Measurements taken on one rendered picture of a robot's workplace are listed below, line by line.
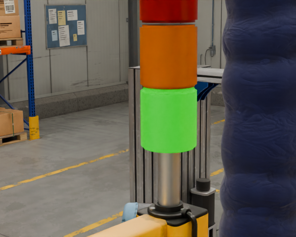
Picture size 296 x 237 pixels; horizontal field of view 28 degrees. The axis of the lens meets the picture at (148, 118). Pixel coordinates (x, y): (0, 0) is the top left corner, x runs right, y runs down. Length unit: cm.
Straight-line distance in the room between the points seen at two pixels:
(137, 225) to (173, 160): 6
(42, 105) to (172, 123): 1163
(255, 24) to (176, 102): 91
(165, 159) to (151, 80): 7
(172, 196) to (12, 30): 955
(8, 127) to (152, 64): 964
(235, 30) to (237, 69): 9
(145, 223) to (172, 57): 15
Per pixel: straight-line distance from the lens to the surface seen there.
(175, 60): 49
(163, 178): 53
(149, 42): 49
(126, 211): 198
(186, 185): 244
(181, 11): 49
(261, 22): 139
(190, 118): 51
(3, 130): 1006
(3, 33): 992
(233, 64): 144
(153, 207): 55
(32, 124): 1026
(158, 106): 50
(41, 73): 1221
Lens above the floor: 229
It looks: 11 degrees down
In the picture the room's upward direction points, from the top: straight up
